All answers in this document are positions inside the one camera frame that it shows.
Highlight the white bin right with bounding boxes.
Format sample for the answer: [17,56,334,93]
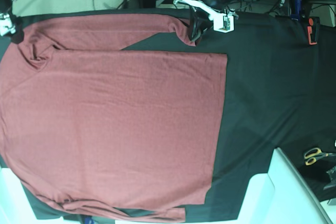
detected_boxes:
[237,148,333,223]

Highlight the black metal tool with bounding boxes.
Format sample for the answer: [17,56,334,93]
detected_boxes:
[323,166,336,206]

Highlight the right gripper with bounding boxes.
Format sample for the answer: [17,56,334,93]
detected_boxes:
[1,0,24,44]

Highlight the white bin left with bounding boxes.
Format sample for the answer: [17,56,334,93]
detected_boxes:
[1,168,64,224]

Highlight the white bin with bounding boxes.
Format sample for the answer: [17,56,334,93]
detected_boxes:
[1,168,64,224]
[237,148,333,223]

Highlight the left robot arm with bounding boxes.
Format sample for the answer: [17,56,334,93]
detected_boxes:
[174,0,238,42]

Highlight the black table cloth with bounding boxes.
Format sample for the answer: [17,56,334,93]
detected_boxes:
[0,8,336,221]

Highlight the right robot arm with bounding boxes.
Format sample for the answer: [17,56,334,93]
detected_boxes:
[1,0,24,44]

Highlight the yellow-handled scissors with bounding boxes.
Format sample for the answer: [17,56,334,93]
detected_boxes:
[303,147,335,166]

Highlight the orange black clamp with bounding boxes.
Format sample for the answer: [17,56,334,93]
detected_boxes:
[307,17,320,45]

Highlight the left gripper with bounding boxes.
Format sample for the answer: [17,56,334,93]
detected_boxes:
[173,0,236,46]

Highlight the red long-sleeve shirt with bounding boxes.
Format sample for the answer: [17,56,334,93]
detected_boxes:
[1,14,227,223]

